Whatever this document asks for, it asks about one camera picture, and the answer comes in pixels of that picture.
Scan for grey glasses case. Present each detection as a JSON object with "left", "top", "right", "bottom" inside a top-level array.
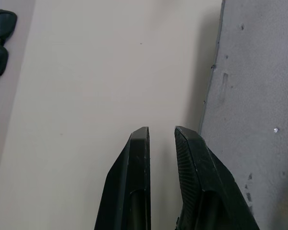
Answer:
[{"left": 198, "top": 0, "right": 288, "bottom": 230}]

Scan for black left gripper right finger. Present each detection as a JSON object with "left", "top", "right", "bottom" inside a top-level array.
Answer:
[{"left": 174, "top": 126, "right": 260, "bottom": 230}]

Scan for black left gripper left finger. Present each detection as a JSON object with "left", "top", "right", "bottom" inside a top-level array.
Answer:
[{"left": 94, "top": 126, "right": 152, "bottom": 230}]

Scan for black sunglasses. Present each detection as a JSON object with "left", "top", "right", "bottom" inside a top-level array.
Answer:
[{"left": 0, "top": 9, "right": 18, "bottom": 83}]

